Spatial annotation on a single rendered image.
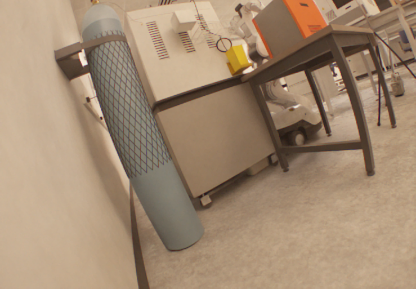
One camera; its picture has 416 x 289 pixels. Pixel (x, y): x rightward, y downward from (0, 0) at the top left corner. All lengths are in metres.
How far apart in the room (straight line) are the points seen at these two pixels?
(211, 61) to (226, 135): 0.52
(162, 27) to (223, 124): 0.79
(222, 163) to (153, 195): 0.54
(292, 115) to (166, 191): 1.17
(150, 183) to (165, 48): 0.85
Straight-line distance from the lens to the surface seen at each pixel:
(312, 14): 1.57
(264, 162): 1.64
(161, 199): 0.90
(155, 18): 1.47
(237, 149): 1.31
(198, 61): 1.36
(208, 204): 1.32
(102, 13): 1.14
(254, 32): 2.05
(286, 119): 1.65
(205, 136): 1.21
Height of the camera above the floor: 0.52
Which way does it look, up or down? 3 degrees down
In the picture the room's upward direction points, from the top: 22 degrees counter-clockwise
